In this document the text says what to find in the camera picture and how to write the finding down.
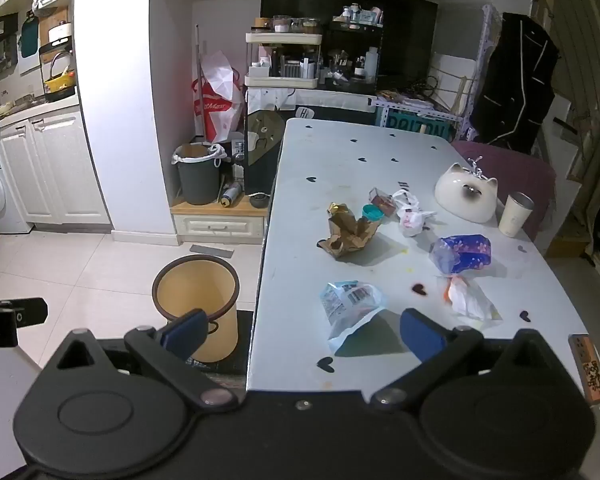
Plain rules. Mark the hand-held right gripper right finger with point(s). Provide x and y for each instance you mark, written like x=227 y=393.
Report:
x=422 y=332

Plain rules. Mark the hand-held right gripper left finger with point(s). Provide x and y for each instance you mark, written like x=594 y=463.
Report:
x=182 y=331

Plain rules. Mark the yellow waste bin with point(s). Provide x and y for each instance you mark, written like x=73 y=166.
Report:
x=190 y=290

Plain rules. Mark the white orange wrapper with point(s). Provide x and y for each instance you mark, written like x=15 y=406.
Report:
x=467 y=297

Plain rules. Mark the clear snack bag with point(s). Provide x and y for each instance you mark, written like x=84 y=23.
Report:
x=350 y=307

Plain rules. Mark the blue floral plastic packet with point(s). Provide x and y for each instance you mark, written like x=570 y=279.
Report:
x=462 y=254

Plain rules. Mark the white plastic bag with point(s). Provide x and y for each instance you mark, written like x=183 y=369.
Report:
x=411 y=215

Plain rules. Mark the brown paper bag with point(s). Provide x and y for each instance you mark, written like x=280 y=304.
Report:
x=347 y=234

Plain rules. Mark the teal lidded small cup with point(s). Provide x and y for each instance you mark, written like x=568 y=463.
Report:
x=372 y=214

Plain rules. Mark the red brown packet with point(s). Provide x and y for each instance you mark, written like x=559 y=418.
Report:
x=381 y=200

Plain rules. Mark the grey floor mat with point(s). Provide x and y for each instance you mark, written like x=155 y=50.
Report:
x=212 y=250

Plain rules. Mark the wooden top drawer cabinet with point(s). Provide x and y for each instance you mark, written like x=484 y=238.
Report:
x=220 y=222

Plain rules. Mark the white cat-shaped ceramic bowl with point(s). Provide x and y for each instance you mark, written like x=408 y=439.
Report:
x=467 y=195

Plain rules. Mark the silver spray can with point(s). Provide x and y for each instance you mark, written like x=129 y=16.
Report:
x=230 y=193

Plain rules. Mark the cream cup with metal rim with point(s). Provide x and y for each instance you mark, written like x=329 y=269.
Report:
x=514 y=215

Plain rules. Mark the small black bowl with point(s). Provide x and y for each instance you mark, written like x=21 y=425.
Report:
x=258 y=201

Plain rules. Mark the grey bin with white liner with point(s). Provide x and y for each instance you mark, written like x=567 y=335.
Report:
x=197 y=175

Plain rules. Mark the white kitchen base cabinet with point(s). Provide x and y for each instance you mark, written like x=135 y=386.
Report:
x=55 y=170

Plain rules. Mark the carved wooden block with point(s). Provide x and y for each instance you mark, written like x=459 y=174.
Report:
x=587 y=367

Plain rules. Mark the silver metal ornament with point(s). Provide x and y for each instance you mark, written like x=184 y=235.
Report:
x=475 y=166

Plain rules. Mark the purple chair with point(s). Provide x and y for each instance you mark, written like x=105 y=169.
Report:
x=510 y=170

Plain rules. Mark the teal lettered sign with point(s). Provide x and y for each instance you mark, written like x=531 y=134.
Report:
x=420 y=127

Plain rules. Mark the red and white shopping bag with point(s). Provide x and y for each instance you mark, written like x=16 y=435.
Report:
x=217 y=102

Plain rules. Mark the black jacket with white trim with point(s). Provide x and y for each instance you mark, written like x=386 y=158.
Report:
x=520 y=90

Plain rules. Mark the white plastic bottle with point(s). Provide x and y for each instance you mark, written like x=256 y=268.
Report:
x=371 y=66

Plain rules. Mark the black shelf rack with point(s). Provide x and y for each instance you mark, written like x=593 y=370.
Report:
x=352 y=57

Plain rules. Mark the teal cutting board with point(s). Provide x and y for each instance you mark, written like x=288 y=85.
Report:
x=29 y=35

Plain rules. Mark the white two-tier shelf rack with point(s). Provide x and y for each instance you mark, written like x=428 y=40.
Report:
x=282 y=57

